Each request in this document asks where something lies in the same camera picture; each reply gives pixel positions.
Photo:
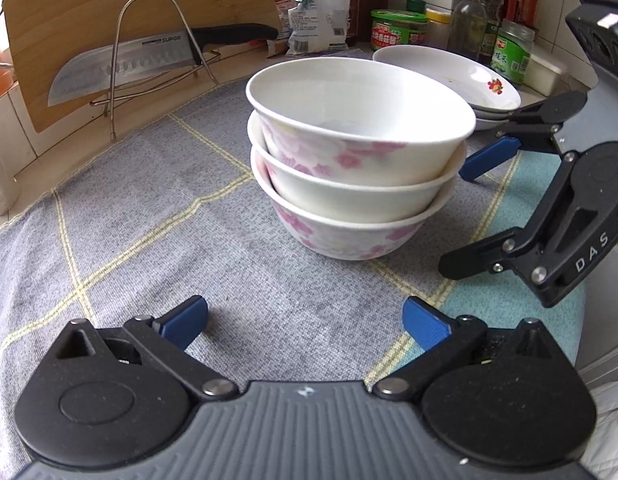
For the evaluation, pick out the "checked grey and teal cloth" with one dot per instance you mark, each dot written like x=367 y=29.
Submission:
x=164 y=210

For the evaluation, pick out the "green-capped jar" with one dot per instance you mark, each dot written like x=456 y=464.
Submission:
x=416 y=5

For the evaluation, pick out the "white plate with fruit print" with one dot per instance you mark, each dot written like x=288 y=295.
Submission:
x=429 y=67
x=494 y=114
x=489 y=125

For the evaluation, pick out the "white plastic container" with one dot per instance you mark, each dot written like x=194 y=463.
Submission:
x=546 y=75

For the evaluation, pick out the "red and white food bag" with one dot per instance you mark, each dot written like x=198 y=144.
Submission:
x=284 y=10

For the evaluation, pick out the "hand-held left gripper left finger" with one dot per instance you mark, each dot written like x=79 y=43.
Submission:
x=189 y=316

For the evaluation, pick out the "green-labelled glass jar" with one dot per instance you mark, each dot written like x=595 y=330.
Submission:
x=511 y=55

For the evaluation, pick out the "yellow-lidded spice jar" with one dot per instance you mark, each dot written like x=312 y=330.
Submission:
x=438 y=30

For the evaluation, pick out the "white bowl with pink flowers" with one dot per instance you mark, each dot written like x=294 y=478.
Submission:
x=349 y=105
x=339 y=200
x=349 y=237

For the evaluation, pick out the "white and green food bag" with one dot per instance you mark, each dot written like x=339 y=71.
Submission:
x=324 y=10

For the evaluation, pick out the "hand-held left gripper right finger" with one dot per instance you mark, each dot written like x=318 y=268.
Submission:
x=424 y=322

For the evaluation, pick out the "green-lidded round tub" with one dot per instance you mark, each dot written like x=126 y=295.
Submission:
x=399 y=30

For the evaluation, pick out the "clear glass bottle red cap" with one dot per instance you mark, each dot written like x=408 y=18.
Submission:
x=469 y=25

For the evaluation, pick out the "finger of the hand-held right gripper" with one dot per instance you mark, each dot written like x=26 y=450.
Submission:
x=469 y=260
x=489 y=160

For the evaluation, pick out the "bamboo cutting board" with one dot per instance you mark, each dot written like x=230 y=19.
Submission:
x=64 y=10

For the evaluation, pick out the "white quilted clothing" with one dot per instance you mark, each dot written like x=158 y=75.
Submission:
x=611 y=420

